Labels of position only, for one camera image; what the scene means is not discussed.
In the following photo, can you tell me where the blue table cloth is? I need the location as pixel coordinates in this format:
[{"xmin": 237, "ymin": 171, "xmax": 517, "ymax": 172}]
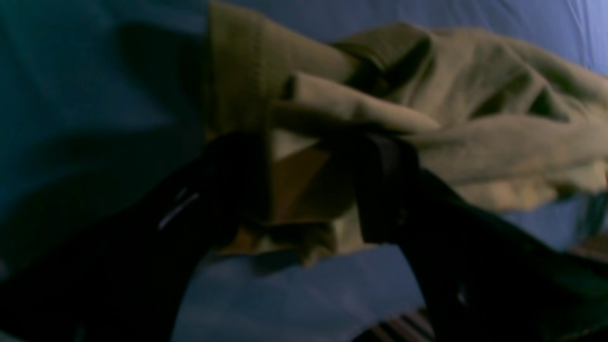
[{"xmin": 1, "ymin": 0, "xmax": 607, "ymax": 342}]

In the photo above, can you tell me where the olive green t-shirt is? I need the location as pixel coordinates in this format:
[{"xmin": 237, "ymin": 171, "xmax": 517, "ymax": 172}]
[{"xmin": 206, "ymin": 1, "xmax": 607, "ymax": 264}]

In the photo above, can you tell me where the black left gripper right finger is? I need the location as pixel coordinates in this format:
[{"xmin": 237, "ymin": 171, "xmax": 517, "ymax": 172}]
[{"xmin": 333, "ymin": 133, "xmax": 607, "ymax": 342}]

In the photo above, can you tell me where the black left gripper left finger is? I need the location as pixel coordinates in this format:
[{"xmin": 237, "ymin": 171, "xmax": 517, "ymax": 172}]
[{"xmin": 1, "ymin": 133, "xmax": 264, "ymax": 342}]

